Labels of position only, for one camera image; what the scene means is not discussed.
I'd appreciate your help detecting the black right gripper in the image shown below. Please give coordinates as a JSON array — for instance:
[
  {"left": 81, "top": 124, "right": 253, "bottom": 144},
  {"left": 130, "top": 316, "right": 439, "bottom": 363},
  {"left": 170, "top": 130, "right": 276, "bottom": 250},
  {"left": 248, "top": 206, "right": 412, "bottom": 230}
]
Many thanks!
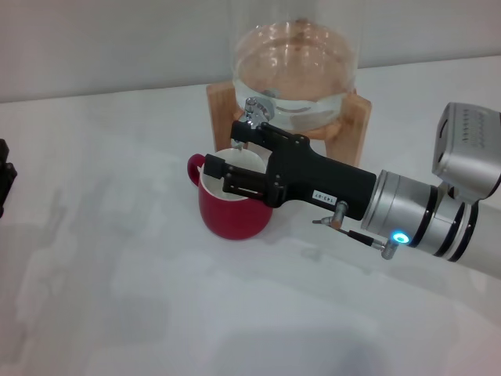
[{"left": 204, "top": 120, "right": 377, "bottom": 221}]

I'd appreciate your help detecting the chrome faucet tap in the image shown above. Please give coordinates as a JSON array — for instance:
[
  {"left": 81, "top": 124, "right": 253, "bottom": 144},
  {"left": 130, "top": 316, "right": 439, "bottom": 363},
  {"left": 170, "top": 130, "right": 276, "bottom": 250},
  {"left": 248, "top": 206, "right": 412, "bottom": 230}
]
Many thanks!
[{"left": 233, "top": 97, "right": 275, "bottom": 153}]

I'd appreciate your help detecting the red ceramic cup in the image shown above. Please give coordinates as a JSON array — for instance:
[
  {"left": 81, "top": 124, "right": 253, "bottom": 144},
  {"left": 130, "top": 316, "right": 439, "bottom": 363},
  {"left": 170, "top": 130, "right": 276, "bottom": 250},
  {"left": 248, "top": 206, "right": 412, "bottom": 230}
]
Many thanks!
[{"left": 186, "top": 147, "right": 274, "bottom": 240}]

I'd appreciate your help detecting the wooden dispenser stand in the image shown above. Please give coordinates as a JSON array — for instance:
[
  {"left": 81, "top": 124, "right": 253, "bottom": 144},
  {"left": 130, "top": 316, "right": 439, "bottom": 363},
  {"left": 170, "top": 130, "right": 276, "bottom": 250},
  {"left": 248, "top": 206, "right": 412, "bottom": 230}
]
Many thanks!
[{"left": 206, "top": 82, "right": 372, "bottom": 170}]

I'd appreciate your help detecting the glass water dispenser jar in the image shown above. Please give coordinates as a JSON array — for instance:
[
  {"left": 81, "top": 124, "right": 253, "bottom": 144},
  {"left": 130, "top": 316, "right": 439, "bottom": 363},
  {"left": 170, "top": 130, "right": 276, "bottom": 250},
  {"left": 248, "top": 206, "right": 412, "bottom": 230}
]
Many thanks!
[{"left": 230, "top": 0, "right": 359, "bottom": 128}]

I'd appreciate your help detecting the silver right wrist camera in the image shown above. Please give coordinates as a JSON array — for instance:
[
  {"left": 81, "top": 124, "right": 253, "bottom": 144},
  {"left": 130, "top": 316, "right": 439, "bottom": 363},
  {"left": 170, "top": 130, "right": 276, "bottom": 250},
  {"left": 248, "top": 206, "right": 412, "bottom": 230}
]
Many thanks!
[{"left": 431, "top": 102, "right": 501, "bottom": 204}]

